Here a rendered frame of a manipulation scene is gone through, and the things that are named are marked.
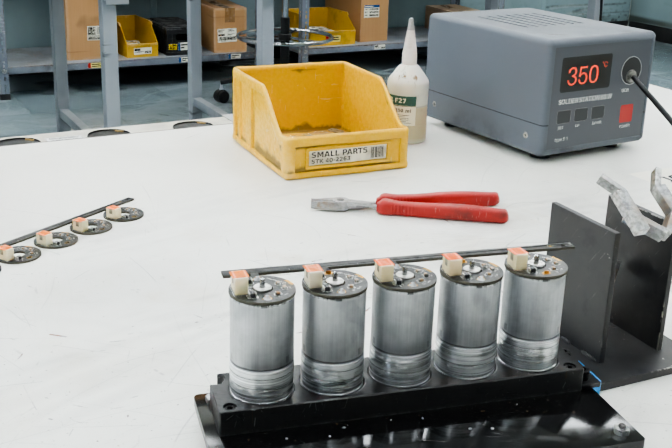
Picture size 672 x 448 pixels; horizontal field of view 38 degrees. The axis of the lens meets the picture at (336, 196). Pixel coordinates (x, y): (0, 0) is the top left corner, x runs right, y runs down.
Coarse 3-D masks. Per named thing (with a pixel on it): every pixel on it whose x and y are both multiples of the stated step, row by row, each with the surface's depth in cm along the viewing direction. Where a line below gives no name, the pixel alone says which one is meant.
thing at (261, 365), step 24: (264, 288) 36; (240, 312) 36; (264, 312) 36; (288, 312) 36; (240, 336) 36; (264, 336) 36; (288, 336) 36; (240, 360) 36; (264, 360) 36; (288, 360) 37; (240, 384) 37; (264, 384) 36; (288, 384) 37
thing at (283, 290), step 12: (252, 276) 38; (264, 276) 38; (228, 288) 36; (252, 288) 37; (276, 288) 37; (288, 288) 37; (240, 300) 36; (252, 300) 36; (264, 300) 36; (276, 300) 36; (288, 300) 36
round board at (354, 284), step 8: (344, 272) 38; (352, 272) 38; (344, 280) 37; (352, 280) 37; (360, 280) 38; (304, 288) 37; (312, 288) 37; (320, 288) 37; (328, 288) 36; (336, 288) 37; (344, 288) 37; (352, 288) 37; (360, 288) 37; (320, 296) 36; (328, 296) 36; (336, 296) 36; (344, 296) 36; (352, 296) 36
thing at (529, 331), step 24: (528, 264) 39; (504, 288) 40; (528, 288) 39; (552, 288) 39; (504, 312) 40; (528, 312) 39; (552, 312) 39; (504, 336) 40; (528, 336) 39; (552, 336) 39; (504, 360) 40; (528, 360) 40; (552, 360) 40
